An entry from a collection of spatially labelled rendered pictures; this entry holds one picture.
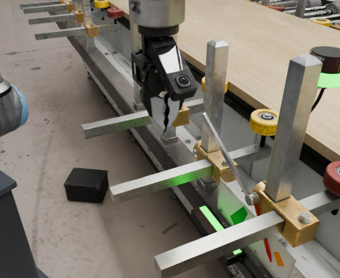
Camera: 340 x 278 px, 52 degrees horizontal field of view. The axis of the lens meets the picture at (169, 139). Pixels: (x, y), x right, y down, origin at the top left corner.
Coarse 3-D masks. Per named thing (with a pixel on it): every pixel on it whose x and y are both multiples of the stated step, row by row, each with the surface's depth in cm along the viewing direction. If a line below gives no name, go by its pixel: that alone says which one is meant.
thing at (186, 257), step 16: (320, 208) 68; (336, 208) 71; (240, 224) 63; (256, 224) 63; (272, 224) 63; (208, 240) 60; (224, 240) 60; (240, 240) 61; (256, 240) 64; (160, 256) 58; (176, 256) 58; (192, 256) 58; (208, 256) 59; (160, 272) 56; (176, 272) 58
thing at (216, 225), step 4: (200, 208) 89; (204, 208) 89; (204, 212) 88; (208, 212) 88; (208, 216) 87; (212, 216) 87; (212, 220) 86; (216, 220) 86; (212, 224) 85; (216, 224) 85; (216, 228) 84; (220, 228) 84; (236, 252) 78
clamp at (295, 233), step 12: (264, 192) 69; (264, 204) 69; (276, 204) 66; (288, 204) 66; (300, 204) 66; (288, 216) 64; (312, 216) 64; (288, 228) 64; (300, 228) 61; (312, 228) 63; (288, 240) 65; (300, 240) 63
